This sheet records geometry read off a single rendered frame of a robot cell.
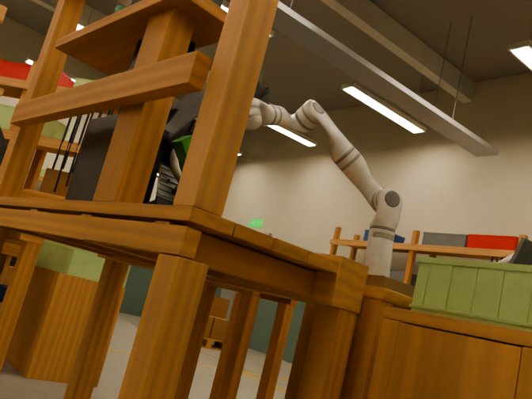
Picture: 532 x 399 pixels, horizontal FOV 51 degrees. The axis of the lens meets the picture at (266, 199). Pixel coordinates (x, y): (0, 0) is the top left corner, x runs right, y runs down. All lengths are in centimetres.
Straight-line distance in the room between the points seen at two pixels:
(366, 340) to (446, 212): 650
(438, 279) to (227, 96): 81
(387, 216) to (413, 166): 686
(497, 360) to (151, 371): 81
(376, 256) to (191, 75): 95
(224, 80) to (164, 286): 52
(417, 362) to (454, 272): 28
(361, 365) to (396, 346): 19
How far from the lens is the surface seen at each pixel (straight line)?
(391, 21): 758
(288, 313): 236
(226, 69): 143
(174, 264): 131
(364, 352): 185
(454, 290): 169
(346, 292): 172
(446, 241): 743
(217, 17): 180
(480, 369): 152
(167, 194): 200
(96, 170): 209
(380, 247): 203
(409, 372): 166
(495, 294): 161
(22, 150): 262
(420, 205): 857
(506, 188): 791
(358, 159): 206
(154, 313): 133
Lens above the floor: 68
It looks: 11 degrees up
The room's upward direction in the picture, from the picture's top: 14 degrees clockwise
